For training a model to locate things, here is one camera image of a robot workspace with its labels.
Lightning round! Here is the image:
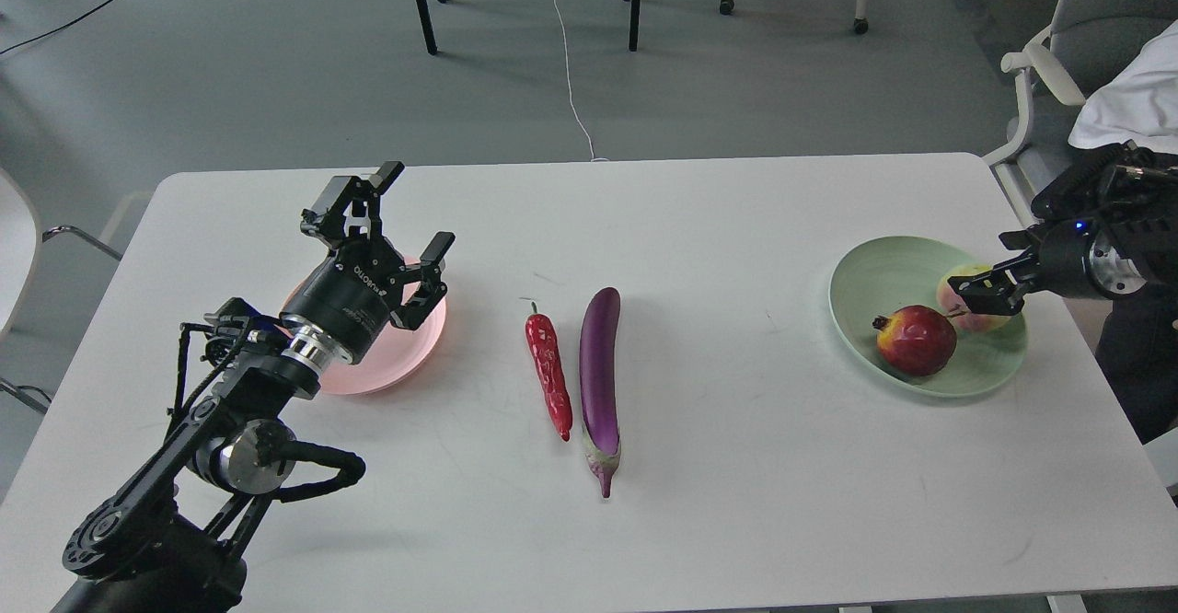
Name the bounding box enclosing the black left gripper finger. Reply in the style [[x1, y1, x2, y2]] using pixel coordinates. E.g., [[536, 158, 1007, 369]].
[[300, 162, 405, 249], [388, 232, 456, 330]]

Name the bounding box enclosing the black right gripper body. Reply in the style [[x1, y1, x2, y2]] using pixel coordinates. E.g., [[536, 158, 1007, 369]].
[[999, 218, 1146, 301]]

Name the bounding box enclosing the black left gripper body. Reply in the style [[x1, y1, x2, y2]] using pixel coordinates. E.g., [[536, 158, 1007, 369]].
[[279, 240, 408, 363]]

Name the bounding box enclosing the yellow-pink peach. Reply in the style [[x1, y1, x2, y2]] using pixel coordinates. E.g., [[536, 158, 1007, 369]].
[[937, 263, 1015, 335]]

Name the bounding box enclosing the red pomegranate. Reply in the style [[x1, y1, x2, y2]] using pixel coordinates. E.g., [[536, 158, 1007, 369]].
[[872, 307, 958, 377]]

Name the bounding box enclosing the red chili pepper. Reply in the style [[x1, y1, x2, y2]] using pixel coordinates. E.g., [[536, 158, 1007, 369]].
[[525, 301, 573, 442]]

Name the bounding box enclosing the purple eggplant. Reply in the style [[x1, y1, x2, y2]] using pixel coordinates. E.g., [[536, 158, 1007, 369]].
[[578, 286, 621, 499]]

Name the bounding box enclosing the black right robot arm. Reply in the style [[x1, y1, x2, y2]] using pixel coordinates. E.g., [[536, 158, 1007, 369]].
[[947, 141, 1177, 316]]

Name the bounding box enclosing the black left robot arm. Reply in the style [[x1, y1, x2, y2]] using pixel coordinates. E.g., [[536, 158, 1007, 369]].
[[54, 162, 455, 612]]

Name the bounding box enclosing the pink plate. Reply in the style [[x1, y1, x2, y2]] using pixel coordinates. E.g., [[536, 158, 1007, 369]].
[[287, 298, 446, 396]]

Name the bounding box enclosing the person in white shirt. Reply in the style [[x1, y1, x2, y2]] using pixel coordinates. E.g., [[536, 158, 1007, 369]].
[[1068, 22, 1177, 154]]

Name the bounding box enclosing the grey office chair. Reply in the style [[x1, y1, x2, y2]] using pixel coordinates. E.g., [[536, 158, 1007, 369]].
[[984, 0, 1177, 226]]

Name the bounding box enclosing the white chair at left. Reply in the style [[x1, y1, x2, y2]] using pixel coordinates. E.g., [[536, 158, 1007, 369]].
[[0, 169, 124, 416]]

